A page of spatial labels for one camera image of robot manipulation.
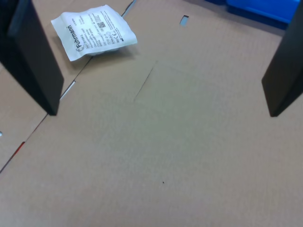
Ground blue plastic storage bin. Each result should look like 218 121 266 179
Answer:
226 0 299 30

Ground brown cardboard sheet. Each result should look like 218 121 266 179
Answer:
0 0 135 173
0 0 303 227

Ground white printed cotton packet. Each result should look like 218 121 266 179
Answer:
51 4 138 62

